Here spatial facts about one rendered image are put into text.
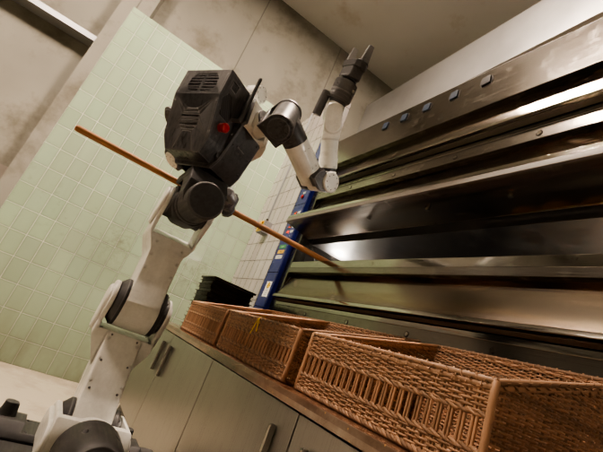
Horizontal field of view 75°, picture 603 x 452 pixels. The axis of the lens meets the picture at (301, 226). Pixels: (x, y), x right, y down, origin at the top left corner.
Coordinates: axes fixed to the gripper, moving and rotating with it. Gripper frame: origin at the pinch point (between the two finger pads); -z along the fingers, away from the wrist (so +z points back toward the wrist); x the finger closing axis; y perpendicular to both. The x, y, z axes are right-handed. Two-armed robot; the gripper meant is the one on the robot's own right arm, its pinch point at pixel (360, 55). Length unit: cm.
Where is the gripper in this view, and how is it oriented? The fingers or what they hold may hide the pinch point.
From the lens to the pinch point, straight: 159.5
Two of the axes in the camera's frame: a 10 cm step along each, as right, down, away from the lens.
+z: -4.4, 8.9, 1.0
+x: -4.0, -2.9, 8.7
